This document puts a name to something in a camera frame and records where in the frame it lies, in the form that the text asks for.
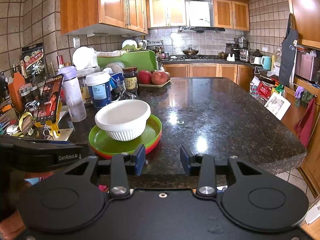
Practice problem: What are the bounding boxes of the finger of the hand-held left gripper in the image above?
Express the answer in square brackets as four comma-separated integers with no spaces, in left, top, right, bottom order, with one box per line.
[10,140,87,156]

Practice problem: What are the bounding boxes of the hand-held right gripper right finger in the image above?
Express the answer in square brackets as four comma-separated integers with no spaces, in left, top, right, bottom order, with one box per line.
[180,144,263,197]

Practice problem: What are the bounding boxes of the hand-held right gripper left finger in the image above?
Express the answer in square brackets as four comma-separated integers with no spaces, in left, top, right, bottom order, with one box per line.
[64,144,146,196]

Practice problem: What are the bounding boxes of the orange plastic plate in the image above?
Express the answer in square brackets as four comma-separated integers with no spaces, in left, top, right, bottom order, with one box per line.
[89,130,162,158]

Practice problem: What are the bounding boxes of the white ribbed plastic bowl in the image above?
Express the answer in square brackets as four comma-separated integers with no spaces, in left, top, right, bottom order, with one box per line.
[95,99,151,128]
[94,116,151,142]
[95,115,151,130]

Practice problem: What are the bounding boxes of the green plastic plate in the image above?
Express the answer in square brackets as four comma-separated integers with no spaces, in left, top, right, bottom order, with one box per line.
[89,114,162,155]

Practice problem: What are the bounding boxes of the person's left forearm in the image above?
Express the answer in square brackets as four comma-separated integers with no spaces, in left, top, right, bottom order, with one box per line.
[0,174,33,240]

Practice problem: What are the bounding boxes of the yellow phone stand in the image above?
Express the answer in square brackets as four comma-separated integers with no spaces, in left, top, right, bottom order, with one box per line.
[34,102,63,137]

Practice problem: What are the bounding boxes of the white square stand base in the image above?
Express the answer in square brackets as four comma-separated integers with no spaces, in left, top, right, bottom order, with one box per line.
[49,127,75,142]

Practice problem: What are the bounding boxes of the yellow round mirror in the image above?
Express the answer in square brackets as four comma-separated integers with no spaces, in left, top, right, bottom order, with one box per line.
[19,112,34,132]

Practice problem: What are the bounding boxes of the smartphone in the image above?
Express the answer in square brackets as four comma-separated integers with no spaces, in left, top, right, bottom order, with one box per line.
[37,74,65,125]

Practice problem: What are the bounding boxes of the white water bottle purple lid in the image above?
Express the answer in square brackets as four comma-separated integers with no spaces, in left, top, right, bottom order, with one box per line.
[58,66,87,122]

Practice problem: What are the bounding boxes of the orange carton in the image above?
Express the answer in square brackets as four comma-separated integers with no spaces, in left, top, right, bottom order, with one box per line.
[8,72,25,112]

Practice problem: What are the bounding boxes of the clear glass cup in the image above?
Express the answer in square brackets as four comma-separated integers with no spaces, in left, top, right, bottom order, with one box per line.
[116,80,139,102]

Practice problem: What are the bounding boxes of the blue paper cup white lid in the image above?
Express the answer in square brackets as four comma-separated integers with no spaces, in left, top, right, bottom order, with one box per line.
[85,72,112,112]

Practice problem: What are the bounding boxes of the fruit tray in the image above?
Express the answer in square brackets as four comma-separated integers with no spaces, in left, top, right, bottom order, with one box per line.
[138,78,172,88]

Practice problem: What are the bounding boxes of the dark sauce jar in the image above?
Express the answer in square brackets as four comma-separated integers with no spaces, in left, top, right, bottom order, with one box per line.
[122,66,139,98]

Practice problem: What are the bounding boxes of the dark red apple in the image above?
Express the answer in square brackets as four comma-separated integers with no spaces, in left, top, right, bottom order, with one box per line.
[138,70,153,85]

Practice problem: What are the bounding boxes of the blue tissue pack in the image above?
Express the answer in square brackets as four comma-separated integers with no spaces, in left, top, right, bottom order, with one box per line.
[109,72,125,89]

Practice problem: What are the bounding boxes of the pale red apple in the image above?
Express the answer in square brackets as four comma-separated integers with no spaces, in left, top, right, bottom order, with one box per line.
[151,71,168,85]

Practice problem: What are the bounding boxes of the black snack bag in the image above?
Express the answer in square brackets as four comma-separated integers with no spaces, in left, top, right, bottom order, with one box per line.
[21,42,47,79]

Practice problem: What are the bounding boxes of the wooden base cabinets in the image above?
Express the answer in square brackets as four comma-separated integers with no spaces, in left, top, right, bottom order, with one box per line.
[162,63,254,93]

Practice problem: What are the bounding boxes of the white plastic bag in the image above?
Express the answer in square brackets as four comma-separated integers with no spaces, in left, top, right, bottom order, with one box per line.
[72,46,98,70]

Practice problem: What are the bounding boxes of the green cutting board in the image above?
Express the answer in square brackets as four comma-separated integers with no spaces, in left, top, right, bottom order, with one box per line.
[97,50,157,77]

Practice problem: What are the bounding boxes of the gas stove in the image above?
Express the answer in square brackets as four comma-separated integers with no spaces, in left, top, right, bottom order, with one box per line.
[170,54,220,61]

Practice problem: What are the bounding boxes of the red gift bag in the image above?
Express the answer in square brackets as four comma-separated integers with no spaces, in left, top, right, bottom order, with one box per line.
[257,81,274,99]

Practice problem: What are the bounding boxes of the white windowed box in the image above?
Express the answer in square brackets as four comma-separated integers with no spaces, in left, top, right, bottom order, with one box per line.
[264,92,291,120]

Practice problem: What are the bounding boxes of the white cloth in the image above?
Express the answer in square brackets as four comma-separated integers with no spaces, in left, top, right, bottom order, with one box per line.
[96,51,127,57]

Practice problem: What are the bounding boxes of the red cloth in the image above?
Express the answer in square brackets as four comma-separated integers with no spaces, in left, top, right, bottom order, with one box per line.
[294,97,317,148]

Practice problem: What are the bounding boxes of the teal mug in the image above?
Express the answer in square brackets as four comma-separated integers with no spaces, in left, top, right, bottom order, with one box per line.
[261,56,272,70]

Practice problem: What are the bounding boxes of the plastic oil bottle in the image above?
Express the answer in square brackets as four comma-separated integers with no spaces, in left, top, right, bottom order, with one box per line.
[271,49,282,70]

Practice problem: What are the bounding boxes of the dark apron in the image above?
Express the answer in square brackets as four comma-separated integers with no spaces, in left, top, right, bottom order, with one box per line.
[279,14,299,87]

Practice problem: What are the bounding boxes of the range hood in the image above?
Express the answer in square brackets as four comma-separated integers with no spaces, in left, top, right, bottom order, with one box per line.
[178,0,226,33]

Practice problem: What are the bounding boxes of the pink appliance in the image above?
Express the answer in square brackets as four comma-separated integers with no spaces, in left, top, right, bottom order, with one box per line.
[295,51,320,82]

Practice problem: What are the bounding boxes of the tall wooden cabinet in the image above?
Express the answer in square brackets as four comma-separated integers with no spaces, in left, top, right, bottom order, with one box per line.
[285,0,320,49]

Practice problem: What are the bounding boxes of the wooden wall cabinet beside hood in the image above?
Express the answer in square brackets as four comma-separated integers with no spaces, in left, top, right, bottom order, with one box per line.
[147,0,187,28]

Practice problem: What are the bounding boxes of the two-door wooden wall cabinet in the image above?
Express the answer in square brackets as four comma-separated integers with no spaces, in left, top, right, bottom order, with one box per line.
[213,0,250,31]

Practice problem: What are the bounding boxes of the large wooden wall cabinet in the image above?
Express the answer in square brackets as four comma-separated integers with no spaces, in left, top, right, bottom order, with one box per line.
[60,0,148,35]

